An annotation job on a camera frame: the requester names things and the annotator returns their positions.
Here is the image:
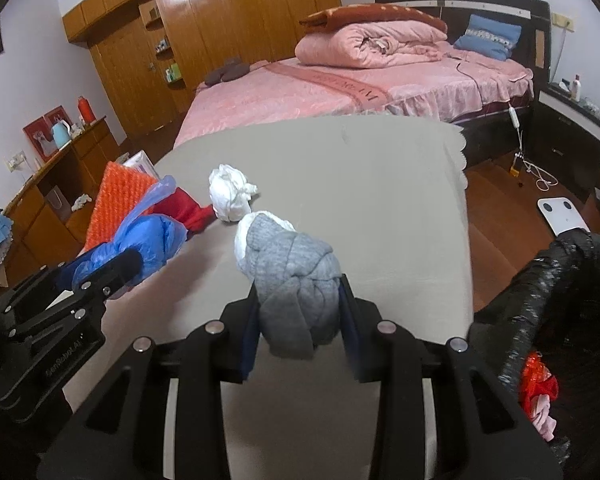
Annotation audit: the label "blue plastic bag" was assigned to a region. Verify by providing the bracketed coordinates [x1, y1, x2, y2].
[55, 176, 187, 290]

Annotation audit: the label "orange woven scrubber pad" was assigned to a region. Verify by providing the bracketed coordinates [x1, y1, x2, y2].
[83, 162, 158, 252]

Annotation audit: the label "red cloth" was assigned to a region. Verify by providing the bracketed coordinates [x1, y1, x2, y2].
[151, 188, 216, 234]

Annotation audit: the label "white blue medicine box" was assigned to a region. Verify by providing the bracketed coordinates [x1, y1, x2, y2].
[123, 151, 160, 180]

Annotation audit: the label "grey knitted sock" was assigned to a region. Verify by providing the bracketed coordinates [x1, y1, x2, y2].
[238, 216, 341, 360]

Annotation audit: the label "black trash bag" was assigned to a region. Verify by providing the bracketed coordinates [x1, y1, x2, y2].
[468, 230, 600, 479]

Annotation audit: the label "wooden sideboard cabinet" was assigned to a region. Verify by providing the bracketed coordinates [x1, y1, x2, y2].
[4, 118, 120, 285]

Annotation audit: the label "red photo frames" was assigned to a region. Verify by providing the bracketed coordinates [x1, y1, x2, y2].
[22, 106, 72, 162]

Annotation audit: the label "light blue electric kettle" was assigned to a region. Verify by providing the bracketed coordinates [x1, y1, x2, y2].
[52, 119, 71, 150]

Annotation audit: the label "red thermos bottle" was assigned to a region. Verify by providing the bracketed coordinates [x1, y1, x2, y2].
[78, 96, 96, 125]

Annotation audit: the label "white bathroom scale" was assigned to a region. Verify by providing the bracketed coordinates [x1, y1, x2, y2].
[536, 197, 590, 236]

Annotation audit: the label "wooden wardrobe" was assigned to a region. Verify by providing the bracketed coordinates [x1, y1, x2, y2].
[62, 0, 341, 138]

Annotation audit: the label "dark slippers on bed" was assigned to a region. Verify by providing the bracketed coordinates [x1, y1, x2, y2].
[204, 58, 250, 87]

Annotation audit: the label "black nightstand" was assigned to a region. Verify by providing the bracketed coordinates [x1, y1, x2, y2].
[524, 86, 600, 203]

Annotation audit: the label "bed with pink sheet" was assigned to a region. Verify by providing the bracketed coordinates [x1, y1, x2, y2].
[174, 42, 533, 146]

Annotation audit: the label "white lotion bottle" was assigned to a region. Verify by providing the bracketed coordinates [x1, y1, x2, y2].
[570, 75, 582, 102]

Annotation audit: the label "folded pink quilt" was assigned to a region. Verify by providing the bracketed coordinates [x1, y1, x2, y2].
[294, 21, 446, 70]

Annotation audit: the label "blue pillow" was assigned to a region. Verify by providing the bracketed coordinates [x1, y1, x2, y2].
[454, 14, 522, 61]

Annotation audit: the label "red brown folded blanket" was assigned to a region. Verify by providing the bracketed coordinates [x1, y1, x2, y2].
[299, 3, 448, 34]

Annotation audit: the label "black headboard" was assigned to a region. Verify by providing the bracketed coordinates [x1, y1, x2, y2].
[375, 0, 552, 89]

